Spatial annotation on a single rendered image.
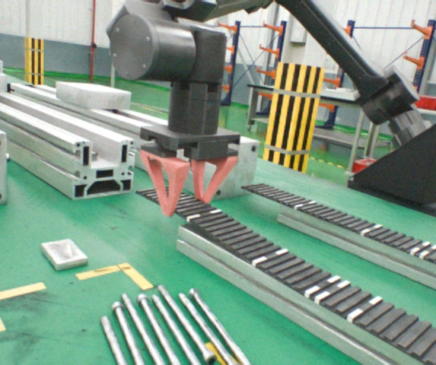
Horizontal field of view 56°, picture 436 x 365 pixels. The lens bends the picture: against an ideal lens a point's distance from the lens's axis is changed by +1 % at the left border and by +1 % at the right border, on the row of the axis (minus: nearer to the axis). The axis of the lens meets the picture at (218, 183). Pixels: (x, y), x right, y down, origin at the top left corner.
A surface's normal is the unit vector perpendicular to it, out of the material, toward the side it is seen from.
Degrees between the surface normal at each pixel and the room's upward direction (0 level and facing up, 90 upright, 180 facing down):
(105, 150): 90
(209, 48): 91
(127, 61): 91
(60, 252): 0
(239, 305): 0
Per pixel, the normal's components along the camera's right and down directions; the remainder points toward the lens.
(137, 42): -0.59, 0.17
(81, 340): 0.12, -0.95
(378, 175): -0.79, 0.07
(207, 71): 0.33, 0.31
